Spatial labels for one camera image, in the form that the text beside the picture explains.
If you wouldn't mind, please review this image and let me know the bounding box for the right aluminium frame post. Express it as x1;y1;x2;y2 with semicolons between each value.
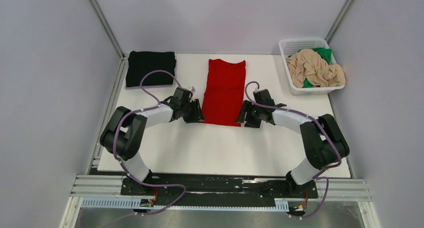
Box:
325;0;355;44

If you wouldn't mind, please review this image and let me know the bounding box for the white slotted cable duct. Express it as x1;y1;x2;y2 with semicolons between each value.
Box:
80;198;290;212

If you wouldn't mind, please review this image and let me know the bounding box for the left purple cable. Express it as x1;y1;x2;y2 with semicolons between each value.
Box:
112;69;187;217

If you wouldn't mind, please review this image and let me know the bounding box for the aluminium frame post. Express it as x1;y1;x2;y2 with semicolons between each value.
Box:
88;0;125;59
325;0;355;44

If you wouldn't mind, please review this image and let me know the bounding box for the beige t-shirt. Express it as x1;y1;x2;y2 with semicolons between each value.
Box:
286;49;346;88

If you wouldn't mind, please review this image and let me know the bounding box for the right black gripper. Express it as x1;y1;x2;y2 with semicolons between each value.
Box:
235;100;263;128

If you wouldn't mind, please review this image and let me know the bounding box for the purple cable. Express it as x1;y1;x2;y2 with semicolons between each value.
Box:
244;81;343;220
112;69;187;217

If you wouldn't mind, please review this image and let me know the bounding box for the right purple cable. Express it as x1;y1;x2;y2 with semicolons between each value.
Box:
244;81;343;220

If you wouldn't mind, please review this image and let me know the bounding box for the red t-shirt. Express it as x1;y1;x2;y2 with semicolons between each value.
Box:
201;59;246;127

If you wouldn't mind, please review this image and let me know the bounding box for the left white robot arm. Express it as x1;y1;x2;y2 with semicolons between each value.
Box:
99;87;205;195

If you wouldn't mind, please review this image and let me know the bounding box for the green t-shirt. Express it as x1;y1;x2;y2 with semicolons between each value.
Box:
303;47;332;88

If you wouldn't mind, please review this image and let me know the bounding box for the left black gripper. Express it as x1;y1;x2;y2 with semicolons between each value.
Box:
181;99;206;124

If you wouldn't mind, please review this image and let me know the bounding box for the folded black t-shirt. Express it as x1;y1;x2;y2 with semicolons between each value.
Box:
125;51;177;89

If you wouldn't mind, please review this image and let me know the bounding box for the left aluminium frame post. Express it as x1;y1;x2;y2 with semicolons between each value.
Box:
88;0;125;59

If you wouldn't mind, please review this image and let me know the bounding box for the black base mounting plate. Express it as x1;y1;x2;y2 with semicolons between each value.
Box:
120;173;318;207

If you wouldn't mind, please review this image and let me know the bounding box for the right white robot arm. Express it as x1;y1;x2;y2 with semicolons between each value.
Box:
235;89;350;197

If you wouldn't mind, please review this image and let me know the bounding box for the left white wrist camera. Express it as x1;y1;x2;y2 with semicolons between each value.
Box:
188;86;196;95

